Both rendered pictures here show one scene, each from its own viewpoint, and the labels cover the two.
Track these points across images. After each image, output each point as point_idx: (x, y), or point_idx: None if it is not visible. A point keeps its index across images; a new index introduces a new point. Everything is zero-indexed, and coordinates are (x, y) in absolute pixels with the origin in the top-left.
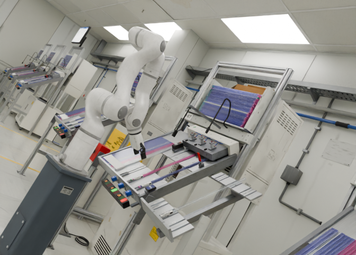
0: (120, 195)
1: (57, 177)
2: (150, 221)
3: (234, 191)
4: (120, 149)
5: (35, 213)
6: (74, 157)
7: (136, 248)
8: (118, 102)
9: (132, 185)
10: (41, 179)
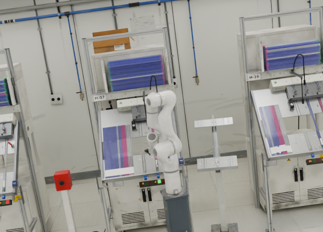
0: None
1: (187, 199)
2: (160, 176)
3: (218, 125)
4: (101, 161)
5: (190, 222)
6: (180, 185)
7: None
8: (180, 143)
9: (163, 170)
10: (174, 210)
